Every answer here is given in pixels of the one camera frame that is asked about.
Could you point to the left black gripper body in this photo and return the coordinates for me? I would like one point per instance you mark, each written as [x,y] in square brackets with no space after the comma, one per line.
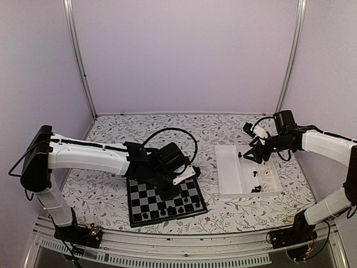
[160,180]

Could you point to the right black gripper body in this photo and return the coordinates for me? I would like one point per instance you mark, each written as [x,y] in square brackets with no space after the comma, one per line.
[266,154]

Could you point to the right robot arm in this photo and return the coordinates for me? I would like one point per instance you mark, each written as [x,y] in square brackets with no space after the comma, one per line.
[336,153]

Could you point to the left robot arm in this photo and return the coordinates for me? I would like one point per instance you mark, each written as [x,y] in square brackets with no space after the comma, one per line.
[49,151]

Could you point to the white plastic compartment tray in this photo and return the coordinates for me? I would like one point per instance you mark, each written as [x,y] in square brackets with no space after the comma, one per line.
[235,175]

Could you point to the floral patterned table mat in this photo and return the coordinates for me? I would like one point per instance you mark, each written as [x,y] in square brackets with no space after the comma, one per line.
[116,202]

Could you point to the right aluminium frame post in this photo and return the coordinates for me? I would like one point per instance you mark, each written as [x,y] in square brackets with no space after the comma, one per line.
[297,32]

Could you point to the aluminium frame post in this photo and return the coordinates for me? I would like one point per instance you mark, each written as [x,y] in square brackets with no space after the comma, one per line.
[297,32]
[70,20]

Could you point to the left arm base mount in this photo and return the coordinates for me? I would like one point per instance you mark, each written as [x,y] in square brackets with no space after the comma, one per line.
[84,236]

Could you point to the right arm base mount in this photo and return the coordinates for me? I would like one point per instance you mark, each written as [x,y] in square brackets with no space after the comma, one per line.
[302,238]

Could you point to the aluminium front rail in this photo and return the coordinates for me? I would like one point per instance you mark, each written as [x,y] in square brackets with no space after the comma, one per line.
[129,249]

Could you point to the left aluminium frame post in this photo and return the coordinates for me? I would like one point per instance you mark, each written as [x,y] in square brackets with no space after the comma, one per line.
[70,20]

